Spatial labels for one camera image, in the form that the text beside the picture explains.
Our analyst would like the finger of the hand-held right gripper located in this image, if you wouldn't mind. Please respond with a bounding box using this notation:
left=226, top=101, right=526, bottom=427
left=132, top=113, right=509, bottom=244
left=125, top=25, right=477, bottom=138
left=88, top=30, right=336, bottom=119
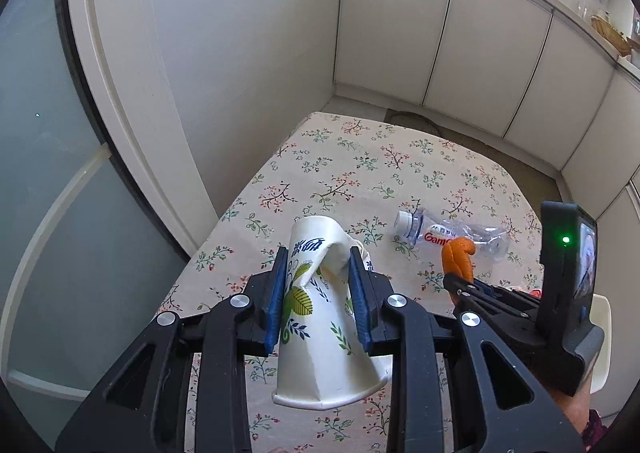
left=443, top=273, right=543, bottom=309
left=452, top=294, right=540, bottom=334

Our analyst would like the white trash bin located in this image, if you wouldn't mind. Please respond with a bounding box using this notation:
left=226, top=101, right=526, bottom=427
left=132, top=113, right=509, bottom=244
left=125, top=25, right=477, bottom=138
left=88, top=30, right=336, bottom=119
left=590, top=295, right=613, bottom=394

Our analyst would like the crushed clear plastic bottle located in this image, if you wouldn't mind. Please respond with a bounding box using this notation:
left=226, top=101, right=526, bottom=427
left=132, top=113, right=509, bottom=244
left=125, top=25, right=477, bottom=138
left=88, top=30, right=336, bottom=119
left=394, top=207, right=511, bottom=261

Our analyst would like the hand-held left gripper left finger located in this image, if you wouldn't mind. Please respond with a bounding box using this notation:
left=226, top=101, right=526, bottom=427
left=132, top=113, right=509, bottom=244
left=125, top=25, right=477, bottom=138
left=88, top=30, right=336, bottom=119
left=55, top=246, right=290, bottom=453

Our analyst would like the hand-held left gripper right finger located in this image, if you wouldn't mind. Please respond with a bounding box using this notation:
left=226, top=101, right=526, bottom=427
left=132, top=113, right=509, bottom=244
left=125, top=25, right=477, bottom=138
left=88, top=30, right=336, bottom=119
left=348, top=248, right=586, bottom=453

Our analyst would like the crushed floral paper cup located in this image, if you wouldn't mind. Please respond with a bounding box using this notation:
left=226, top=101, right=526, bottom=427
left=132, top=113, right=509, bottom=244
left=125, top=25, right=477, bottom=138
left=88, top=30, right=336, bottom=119
left=272, top=216, right=393, bottom=411

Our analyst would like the white kitchen cabinet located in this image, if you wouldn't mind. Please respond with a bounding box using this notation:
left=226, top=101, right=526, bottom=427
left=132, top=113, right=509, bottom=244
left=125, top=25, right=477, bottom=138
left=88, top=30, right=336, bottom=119
left=332, top=0, right=640, bottom=294

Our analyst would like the person's right forearm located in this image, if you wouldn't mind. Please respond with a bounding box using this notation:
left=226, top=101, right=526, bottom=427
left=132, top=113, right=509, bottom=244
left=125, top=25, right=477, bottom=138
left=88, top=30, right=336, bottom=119
left=552, top=373, right=597, bottom=453

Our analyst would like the wicker basket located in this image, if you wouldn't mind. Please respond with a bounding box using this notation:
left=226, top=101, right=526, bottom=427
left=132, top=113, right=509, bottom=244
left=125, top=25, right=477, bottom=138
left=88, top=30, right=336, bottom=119
left=590, top=14, right=632, bottom=55

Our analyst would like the person's patterned clothing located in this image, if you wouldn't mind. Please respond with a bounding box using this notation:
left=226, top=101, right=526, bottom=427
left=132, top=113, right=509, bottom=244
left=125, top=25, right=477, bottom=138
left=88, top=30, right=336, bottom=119
left=580, top=427, right=609, bottom=453

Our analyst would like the frosted glass sliding door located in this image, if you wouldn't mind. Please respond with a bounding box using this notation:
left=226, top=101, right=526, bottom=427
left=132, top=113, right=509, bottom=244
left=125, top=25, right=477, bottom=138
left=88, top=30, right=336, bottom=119
left=0, top=0, right=193, bottom=436

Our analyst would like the floral tablecloth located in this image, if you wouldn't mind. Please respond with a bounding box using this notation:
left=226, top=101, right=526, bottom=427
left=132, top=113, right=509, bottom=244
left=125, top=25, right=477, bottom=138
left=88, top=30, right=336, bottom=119
left=165, top=112, right=544, bottom=453

